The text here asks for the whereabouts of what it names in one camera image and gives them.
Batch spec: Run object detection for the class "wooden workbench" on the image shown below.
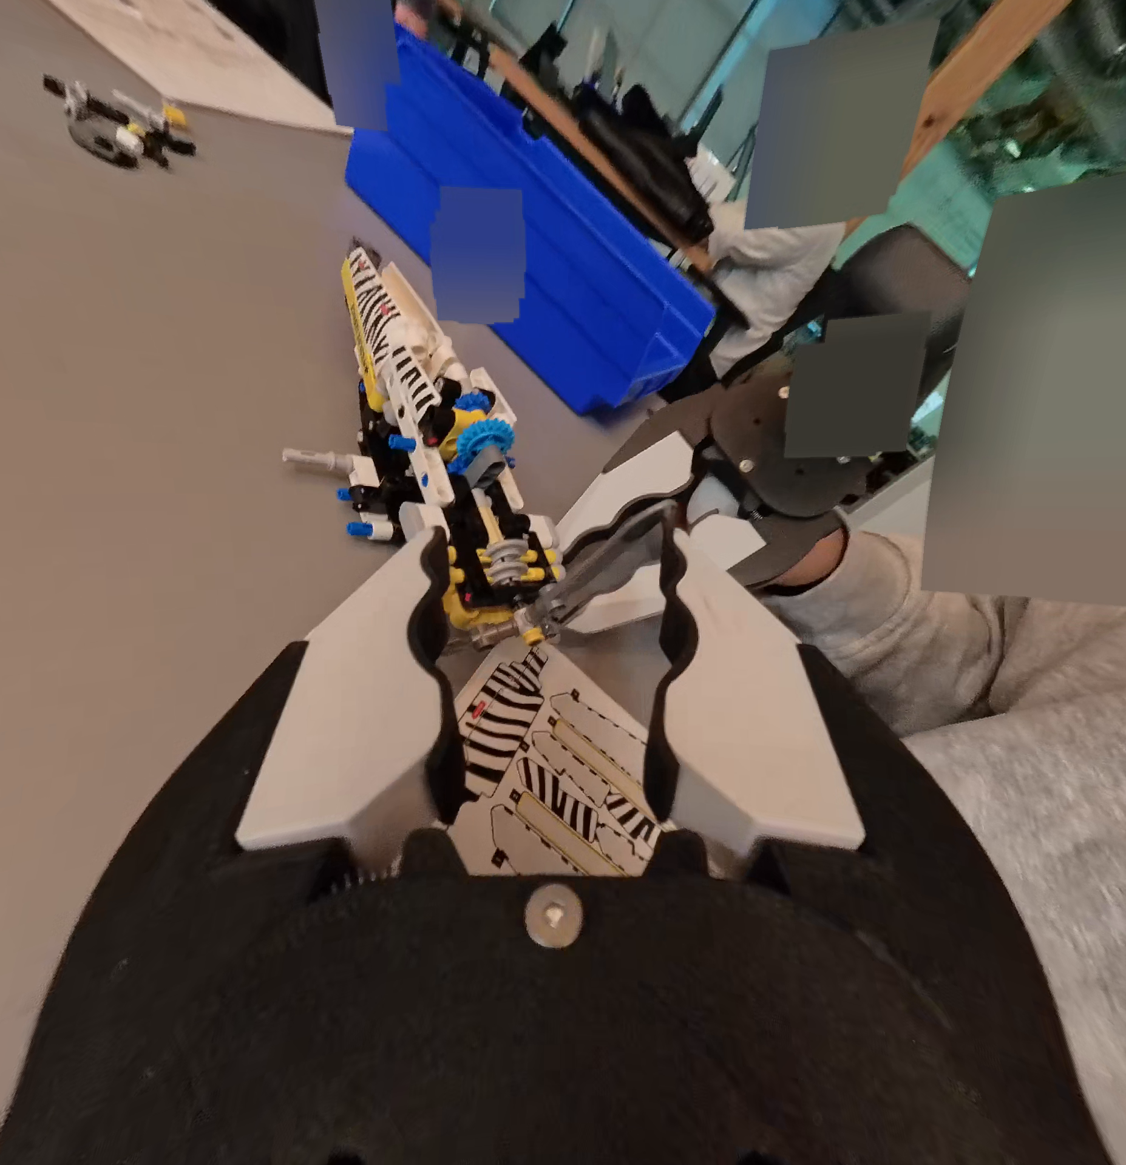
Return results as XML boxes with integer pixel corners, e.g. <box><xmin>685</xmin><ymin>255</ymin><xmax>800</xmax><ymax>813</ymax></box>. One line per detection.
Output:
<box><xmin>436</xmin><ymin>0</ymin><xmax>719</xmax><ymax>275</ymax></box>

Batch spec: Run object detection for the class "open instruction booklet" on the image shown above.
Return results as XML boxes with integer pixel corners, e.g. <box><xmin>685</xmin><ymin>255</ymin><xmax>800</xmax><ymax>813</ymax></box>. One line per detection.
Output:
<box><xmin>48</xmin><ymin>0</ymin><xmax>354</xmax><ymax>138</ymax></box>

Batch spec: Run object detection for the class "wooden post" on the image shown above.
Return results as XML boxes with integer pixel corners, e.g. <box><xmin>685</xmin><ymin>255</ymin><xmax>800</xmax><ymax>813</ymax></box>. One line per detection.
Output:
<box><xmin>900</xmin><ymin>0</ymin><xmax>1074</xmax><ymax>184</ymax></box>

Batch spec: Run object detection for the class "black office chair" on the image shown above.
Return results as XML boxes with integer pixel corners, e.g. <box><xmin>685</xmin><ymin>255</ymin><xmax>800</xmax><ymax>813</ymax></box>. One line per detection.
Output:
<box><xmin>831</xmin><ymin>225</ymin><xmax>973</xmax><ymax>406</ymax></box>

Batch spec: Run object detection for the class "person's grey zip hoodie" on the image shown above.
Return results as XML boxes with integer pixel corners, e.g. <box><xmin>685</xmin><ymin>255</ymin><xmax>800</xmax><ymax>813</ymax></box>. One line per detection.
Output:
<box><xmin>900</xmin><ymin>595</ymin><xmax>1126</xmax><ymax>1165</ymax></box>

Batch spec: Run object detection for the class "person's right hand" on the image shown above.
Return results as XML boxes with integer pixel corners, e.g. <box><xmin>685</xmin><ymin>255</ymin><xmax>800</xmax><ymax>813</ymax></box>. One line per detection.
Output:
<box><xmin>782</xmin><ymin>535</ymin><xmax>850</xmax><ymax>591</ymax></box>

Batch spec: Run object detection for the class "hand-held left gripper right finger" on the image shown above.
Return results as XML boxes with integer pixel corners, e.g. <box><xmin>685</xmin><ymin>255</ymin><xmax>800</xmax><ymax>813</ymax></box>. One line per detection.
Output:
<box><xmin>644</xmin><ymin>528</ymin><xmax>869</xmax><ymax>877</ymax></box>

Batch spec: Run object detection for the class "blue plastic bin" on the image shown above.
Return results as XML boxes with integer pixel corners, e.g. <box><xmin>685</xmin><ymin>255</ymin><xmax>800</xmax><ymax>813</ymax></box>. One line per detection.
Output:
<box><xmin>345</xmin><ymin>23</ymin><xmax>719</xmax><ymax>422</ymax></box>

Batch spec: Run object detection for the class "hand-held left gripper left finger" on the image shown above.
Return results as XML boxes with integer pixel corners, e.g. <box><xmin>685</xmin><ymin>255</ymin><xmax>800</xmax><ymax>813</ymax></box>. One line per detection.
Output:
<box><xmin>235</xmin><ymin>526</ymin><xmax>468</xmax><ymax>870</ymax></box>

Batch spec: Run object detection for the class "zebra striped sticker sheet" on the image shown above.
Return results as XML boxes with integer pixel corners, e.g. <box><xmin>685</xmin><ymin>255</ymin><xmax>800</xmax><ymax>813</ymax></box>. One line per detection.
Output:
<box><xmin>446</xmin><ymin>640</ymin><xmax>666</xmax><ymax>880</ymax></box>

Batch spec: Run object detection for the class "pile of loose lego pieces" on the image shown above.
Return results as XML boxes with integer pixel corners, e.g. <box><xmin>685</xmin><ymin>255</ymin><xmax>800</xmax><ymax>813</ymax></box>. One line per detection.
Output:
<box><xmin>42</xmin><ymin>73</ymin><xmax>200</xmax><ymax>174</ymax></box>

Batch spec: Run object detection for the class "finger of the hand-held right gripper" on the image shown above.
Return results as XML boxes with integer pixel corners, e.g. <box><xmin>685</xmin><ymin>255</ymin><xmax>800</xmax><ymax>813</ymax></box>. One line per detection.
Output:
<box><xmin>555</xmin><ymin>401</ymin><xmax>715</xmax><ymax>561</ymax></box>
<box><xmin>563</xmin><ymin>473</ymin><xmax>771</xmax><ymax>638</ymax></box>

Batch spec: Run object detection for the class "person's right forearm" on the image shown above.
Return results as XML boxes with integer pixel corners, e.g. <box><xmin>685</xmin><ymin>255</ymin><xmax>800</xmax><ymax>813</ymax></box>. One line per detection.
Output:
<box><xmin>761</xmin><ymin>532</ymin><xmax>1028</xmax><ymax>740</ymax></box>

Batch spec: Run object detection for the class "lego airplane model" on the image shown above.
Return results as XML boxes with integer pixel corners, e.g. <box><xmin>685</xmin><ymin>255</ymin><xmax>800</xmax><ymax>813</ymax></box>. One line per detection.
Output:
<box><xmin>283</xmin><ymin>239</ymin><xmax>676</xmax><ymax>652</ymax></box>

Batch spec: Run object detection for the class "black bag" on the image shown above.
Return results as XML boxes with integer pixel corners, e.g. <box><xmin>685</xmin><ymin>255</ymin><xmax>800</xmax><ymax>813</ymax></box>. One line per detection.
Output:
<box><xmin>572</xmin><ymin>86</ymin><xmax>717</xmax><ymax>243</ymax></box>

